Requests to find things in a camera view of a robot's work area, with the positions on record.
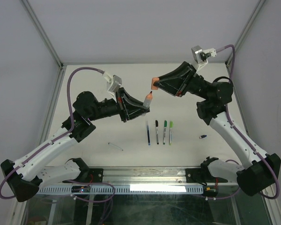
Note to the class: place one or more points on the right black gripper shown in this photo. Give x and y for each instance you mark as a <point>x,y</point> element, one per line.
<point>176,82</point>

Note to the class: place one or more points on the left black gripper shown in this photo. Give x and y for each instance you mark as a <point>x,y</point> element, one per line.
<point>129,108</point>

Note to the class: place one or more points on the orange tip marker clear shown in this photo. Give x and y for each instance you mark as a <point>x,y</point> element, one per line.
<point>148,100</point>

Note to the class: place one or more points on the orange pen cap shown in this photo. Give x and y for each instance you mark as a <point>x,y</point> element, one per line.
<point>153,81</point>

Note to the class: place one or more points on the white black end pen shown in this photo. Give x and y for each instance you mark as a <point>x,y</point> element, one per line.
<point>156,135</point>

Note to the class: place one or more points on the white green end pen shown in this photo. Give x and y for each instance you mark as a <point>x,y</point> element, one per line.
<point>164,135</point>

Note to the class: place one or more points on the dark blue barrel pen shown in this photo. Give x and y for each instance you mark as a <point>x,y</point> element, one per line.
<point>148,136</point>

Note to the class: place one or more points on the silver green tip pen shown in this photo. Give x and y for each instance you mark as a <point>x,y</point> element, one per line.
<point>170,136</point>

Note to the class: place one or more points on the white blue end pen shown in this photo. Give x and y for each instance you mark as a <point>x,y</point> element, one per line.
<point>115,146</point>

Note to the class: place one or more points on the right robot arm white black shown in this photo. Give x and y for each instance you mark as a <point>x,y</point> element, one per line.
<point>258,169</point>

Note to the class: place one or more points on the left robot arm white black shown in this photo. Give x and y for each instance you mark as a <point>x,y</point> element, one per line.
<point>27,175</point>

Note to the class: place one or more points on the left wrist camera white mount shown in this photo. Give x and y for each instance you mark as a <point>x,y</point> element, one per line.
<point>113,84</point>

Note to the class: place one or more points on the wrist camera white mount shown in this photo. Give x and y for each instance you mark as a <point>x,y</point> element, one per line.
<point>113,84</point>
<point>201,56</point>

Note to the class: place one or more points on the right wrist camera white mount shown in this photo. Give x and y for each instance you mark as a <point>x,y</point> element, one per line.
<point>201,56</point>

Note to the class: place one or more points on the aluminium mounting rail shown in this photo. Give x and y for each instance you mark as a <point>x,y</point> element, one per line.
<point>138,175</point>

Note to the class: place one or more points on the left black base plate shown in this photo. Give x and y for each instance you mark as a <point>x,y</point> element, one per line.
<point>91,175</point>

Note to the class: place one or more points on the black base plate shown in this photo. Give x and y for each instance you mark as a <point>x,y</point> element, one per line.
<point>91,175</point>
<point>193,175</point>

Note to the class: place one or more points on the white slotted cable duct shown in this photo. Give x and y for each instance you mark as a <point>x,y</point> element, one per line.
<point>133,189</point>

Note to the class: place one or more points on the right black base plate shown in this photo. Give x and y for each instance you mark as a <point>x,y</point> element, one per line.
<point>193,175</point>

